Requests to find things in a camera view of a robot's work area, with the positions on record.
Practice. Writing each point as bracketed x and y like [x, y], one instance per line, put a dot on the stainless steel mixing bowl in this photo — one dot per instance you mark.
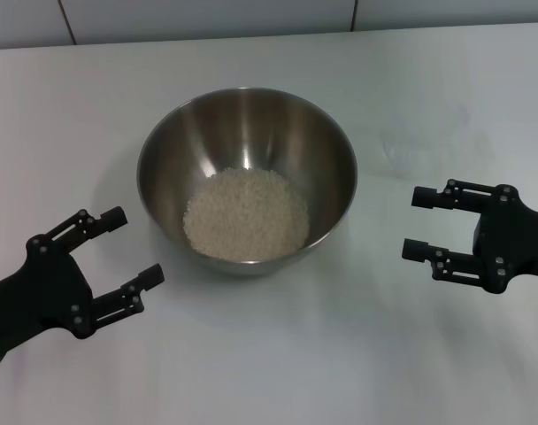
[251, 133]

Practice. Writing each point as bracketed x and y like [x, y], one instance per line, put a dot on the clear plastic cup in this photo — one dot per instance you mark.
[428, 146]

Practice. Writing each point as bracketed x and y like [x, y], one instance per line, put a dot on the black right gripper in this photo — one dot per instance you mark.
[512, 248]

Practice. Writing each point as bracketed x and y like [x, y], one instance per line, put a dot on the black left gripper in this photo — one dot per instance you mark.
[39, 292]

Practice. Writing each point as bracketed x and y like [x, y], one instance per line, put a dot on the white rice grains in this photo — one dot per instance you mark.
[247, 217]

